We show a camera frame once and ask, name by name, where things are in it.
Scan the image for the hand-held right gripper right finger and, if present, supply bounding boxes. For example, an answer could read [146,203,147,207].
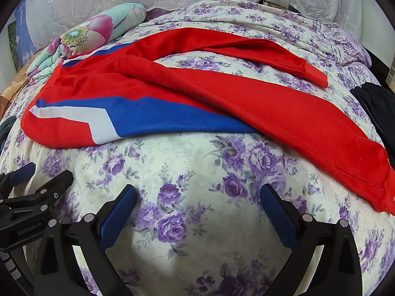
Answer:
[261,184,362,296]

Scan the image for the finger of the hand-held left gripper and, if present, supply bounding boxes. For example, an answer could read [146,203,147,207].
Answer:
[0,162,37,197]
[33,169,75,213]

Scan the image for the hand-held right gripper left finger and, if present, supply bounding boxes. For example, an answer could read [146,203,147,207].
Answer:
[34,184,138,296]

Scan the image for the red pants with blue stripes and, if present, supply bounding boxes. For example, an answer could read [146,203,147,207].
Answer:
[21,27,395,217]

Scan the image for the navy pants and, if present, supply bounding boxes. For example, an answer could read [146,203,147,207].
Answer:
[350,82,387,149]

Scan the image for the dark green cloth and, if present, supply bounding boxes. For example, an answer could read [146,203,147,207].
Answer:
[0,115,17,152]

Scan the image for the brown patterned cloth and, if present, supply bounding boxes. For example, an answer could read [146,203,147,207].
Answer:
[0,67,24,106]

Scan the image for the purple floral bed sheet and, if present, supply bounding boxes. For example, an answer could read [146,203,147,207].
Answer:
[0,0,390,296]

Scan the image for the blue printed board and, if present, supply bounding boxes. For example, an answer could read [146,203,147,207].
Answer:
[15,0,41,69]

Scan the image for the folded teal pink floral quilt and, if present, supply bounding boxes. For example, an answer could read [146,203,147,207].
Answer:
[26,3,147,86]

